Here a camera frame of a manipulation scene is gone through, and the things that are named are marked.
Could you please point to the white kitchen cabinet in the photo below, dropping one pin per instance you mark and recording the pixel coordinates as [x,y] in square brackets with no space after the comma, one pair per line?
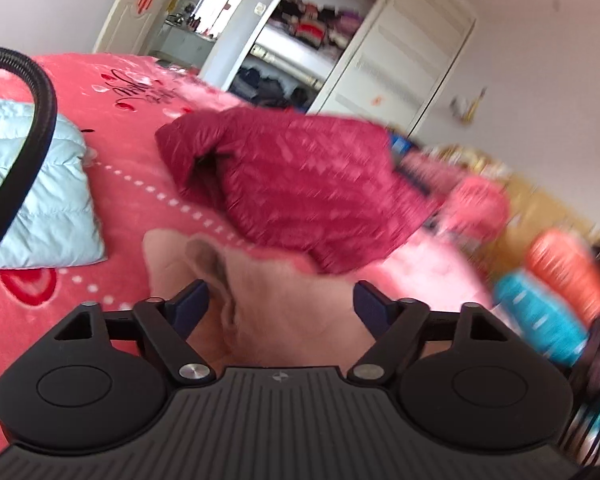
[185,47]

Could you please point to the pink rolled quilt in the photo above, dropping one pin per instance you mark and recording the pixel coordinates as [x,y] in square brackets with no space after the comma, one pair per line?
[475,200]

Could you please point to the white room door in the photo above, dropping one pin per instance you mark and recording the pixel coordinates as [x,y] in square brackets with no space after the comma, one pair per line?
[125,10]

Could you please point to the white wardrobe sliding door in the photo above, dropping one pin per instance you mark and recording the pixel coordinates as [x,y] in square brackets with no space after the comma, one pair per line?
[400,50]

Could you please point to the yellow wooden headboard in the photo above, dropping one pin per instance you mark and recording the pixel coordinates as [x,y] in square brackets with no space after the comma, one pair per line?
[540,215]

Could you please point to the pile of dark clothes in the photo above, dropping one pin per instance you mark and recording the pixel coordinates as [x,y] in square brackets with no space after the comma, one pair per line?
[265,87]

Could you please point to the pile of folded clothes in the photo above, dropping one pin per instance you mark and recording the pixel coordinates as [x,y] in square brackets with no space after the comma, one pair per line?
[315,22]

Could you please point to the blue box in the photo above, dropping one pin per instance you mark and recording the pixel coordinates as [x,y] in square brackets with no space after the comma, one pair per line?
[399,146]

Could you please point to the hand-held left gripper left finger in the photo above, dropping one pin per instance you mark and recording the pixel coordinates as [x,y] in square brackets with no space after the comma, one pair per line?
[192,304]

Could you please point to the pink quilted top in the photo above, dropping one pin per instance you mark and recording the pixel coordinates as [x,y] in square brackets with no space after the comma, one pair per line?
[280,310]

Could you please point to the hanging bag on wall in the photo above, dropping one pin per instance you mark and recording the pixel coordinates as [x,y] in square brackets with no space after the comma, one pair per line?
[467,105]

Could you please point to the light blue puffer jacket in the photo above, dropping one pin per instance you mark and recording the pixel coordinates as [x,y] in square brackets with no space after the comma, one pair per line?
[55,200]

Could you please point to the orange and teal fleece blanket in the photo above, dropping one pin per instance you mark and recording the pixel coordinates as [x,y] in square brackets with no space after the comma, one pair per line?
[550,300]

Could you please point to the white wardrobe drawer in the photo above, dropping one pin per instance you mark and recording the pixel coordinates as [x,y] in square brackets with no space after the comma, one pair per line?
[295,52]

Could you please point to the red puffer jacket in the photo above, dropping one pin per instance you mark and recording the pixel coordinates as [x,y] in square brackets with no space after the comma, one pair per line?
[300,185]

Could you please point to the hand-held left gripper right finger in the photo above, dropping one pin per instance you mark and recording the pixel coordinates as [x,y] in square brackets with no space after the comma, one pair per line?
[372,306]

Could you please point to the white wardrobe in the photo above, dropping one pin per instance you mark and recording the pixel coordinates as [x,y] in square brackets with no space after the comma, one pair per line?
[340,60]

